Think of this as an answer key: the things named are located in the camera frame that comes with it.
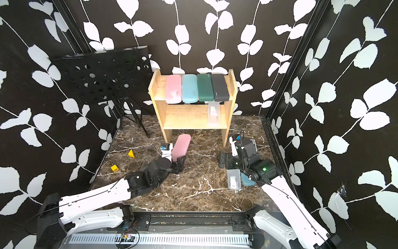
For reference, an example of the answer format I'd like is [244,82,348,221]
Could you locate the pink pencil case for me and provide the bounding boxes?
[165,75,182,104]
[172,134,191,162]

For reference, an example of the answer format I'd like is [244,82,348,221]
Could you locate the small circuit board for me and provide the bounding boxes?
[115,234,136,244]

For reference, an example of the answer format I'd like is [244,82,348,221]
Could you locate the dark green pencil case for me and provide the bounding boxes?
[197,74,214,102]

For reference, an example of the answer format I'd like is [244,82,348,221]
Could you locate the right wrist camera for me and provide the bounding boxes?
[229,134,257,158]

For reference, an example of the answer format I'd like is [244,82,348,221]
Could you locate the teal pencil case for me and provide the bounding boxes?
[241,173,256,186]

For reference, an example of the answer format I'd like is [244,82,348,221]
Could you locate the wooden two-tier shelf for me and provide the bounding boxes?
[148,68,238,147]

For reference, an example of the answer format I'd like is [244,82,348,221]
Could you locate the pink pencil case top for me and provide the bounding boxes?
[165,75,182,104]

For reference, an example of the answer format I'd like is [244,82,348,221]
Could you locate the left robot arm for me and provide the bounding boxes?
[35,156,186,249]

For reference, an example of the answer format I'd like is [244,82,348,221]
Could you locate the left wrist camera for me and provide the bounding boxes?
[161,143,173,161]

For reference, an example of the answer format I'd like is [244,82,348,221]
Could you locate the yellow triangular block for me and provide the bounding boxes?
[128,150,135,158]

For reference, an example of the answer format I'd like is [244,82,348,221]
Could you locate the frosted clear pencil case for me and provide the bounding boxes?
[227,169,241,190]

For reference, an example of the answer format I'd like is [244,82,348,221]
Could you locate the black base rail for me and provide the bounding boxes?
[106,211,260,234]

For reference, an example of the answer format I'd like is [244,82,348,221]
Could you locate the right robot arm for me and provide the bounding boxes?
[219,153,342,249]

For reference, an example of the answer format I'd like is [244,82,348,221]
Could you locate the light blue pencil case top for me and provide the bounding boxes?
[182,74,199,104]

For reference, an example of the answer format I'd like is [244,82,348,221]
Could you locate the dark grey pencil case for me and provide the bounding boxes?
[211,74,230,102]

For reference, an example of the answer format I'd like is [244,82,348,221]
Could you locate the white ribbed cable duct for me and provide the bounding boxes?
[68,233,251,246]

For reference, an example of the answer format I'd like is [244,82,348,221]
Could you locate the black perforated music stand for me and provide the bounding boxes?
[50,46,153,128]

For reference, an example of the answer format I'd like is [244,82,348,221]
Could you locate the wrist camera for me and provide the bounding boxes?
[161,143,173,161]
[229,134,257,158]

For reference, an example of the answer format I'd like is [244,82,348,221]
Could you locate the clear pencil case right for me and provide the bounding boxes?
[208,101,221,127]

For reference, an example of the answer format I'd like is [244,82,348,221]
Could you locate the yellow cube block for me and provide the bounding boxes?
[111,165,119,173]

